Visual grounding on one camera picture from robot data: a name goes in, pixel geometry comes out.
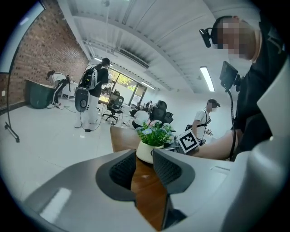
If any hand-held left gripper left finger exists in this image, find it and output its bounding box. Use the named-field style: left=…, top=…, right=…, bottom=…
left=24, top=149, right=157, bottom=232

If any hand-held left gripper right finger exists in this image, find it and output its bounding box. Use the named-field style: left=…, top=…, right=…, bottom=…
left=153, top=148, right=235, bottom=230

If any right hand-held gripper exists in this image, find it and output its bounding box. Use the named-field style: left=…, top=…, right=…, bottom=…
left=163, top=128, right=200, bottom=155

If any potted flower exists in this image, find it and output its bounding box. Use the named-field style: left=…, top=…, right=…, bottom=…
left=135, top=120, right=175, bottom=164

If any person's right forearm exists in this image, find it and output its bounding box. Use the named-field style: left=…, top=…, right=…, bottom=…
left=187, top=130, right=237, bottom=160

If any black high-back office chair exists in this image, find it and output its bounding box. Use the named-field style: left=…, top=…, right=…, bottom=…
left=150, top=100, right=174, bottom=126

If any long ceiling light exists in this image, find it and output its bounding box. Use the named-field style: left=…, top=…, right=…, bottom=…
left=200, top=65, right=216, bottom=93

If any black chest-mounted monitor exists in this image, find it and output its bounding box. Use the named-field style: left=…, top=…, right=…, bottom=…
left=219, top=60, right=242, bottom=92

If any person's torso in black shirt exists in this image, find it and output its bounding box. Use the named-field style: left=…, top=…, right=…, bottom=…
left=231, top=13, right=288, bottom=159

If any white oval device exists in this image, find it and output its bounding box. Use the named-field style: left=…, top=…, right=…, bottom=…
left=74, top=87, right=90, bottom=113

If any black mesh office chair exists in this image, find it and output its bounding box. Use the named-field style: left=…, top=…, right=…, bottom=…
left=102, top=90, right=125, bottom=123

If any white table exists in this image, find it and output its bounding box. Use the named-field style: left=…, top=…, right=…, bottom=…
left=60, top=81, right=79, bottom=101

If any person's head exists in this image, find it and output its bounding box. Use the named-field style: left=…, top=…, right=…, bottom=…
left=212, top=15, right=261, bottom=61

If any black monitor cable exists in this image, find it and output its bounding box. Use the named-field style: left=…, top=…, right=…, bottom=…
left=227, top=88, right=237, bottom=162

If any black head-worn camera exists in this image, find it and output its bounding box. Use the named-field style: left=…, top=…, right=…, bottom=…
left=199, top=27, right=215, bottom=48

